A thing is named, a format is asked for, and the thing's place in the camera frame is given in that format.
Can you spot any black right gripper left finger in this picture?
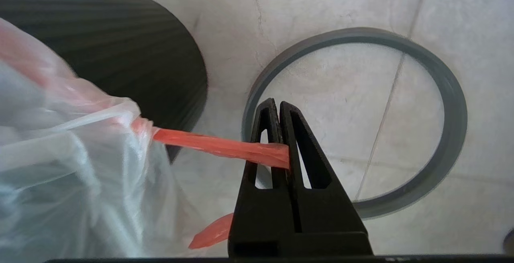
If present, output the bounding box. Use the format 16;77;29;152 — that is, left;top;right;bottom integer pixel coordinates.
228;98;297;256

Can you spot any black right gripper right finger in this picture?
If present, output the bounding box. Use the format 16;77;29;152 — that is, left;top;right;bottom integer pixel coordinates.
280;101;374;256

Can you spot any grey bin rim ring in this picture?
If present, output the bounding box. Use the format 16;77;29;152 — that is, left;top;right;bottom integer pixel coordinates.
241;27;468;219

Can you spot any white red bag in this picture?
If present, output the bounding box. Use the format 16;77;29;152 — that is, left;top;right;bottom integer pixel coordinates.
0;18;290;263

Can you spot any black round trash bin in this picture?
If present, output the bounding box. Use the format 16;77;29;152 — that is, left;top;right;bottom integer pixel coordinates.
0;0;208;163

